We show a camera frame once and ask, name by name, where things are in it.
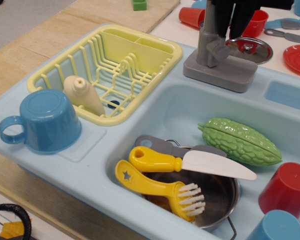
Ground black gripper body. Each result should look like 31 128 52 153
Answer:
212 0 294 10

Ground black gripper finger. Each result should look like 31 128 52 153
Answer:
214 3 234 38
229 4 256 39

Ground grey toy faucet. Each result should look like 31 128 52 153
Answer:
183 0 258 93

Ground red cup upright on table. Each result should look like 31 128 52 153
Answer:
242 9 269 38

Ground red cup lying down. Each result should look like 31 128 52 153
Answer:
178 7 206 29

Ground blue toy spatula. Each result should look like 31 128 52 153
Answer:
264 18 300 30

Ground steel pot lid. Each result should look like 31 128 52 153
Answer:
225 37 273 65

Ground grey toy spatula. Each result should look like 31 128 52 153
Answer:
281 19 300 30

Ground grey knife on table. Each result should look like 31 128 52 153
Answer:
264 28 300 43

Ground red plate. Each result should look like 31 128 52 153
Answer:
283 44 300 75

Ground green block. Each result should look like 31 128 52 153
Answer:
132 0 148 11

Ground yellow dish rack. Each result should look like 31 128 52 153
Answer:
27 24 183 126

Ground green bitter gourd toy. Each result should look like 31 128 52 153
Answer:
198 117 282 167

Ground grey toy utensil in sink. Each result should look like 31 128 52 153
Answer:
135 135 227 158

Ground light blue toy sink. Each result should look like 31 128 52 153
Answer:
0 42 300 240

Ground cream squeeze bottle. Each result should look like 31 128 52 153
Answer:
63 75 105 116

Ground steel pot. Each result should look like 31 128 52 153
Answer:
145 170 240 240

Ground red cup in sink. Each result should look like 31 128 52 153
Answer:
258 162 300 219

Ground yellow scrub brush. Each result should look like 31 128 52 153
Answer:
115 160 206 223

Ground blue cup bottom right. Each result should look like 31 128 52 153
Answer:
246 210 300 240

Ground yellow cloth piece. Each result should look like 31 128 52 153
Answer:
0 221 32 240

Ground yellow handled white knife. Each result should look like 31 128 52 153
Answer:
129 146 257 181

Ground blue cup with handle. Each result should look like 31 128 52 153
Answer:
0 89 82 154

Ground black cable loop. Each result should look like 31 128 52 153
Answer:
0 203 32 240

